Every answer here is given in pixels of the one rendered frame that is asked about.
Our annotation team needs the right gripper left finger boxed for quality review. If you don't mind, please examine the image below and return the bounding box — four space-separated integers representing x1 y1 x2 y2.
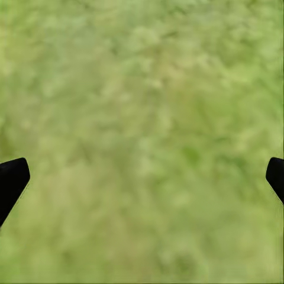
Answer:
0 157 30 228

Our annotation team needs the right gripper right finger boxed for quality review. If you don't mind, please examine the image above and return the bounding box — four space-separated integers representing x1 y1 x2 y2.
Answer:
266 157 284 204

